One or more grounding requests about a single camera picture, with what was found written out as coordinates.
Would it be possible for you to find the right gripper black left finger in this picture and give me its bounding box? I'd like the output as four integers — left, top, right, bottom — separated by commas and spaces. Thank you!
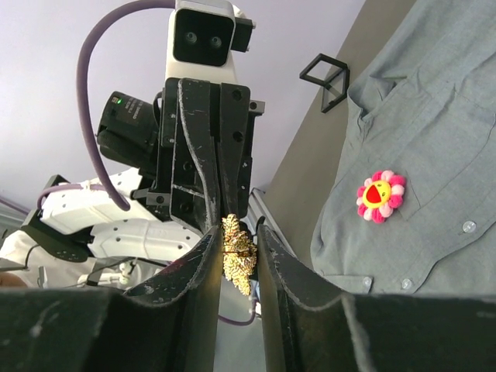
1, 226, 222, 371

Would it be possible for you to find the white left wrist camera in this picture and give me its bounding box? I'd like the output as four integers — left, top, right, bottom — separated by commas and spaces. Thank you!
165, 1, 256, 84

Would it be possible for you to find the black left jewellery box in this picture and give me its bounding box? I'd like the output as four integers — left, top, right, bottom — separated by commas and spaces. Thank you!
299, 53, 350, 114

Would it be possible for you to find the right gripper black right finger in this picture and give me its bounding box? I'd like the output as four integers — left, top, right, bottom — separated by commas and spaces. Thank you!
257, 226, 495, 371

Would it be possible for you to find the gold leaf brooch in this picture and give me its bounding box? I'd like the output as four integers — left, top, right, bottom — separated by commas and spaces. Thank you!
222, 214, 257, 296

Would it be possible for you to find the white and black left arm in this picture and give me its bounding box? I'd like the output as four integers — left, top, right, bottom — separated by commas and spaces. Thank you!
21, 77, 264, 295

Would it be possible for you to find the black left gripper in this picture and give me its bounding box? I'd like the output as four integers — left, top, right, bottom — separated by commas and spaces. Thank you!
132, 78, 265, 232

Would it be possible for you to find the grey button-up shirt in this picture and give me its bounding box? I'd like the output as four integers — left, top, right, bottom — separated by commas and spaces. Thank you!
310, 1, 495, 295

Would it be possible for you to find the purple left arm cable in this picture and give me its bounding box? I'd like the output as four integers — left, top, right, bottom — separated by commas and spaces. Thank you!
36, 0, 257, 327

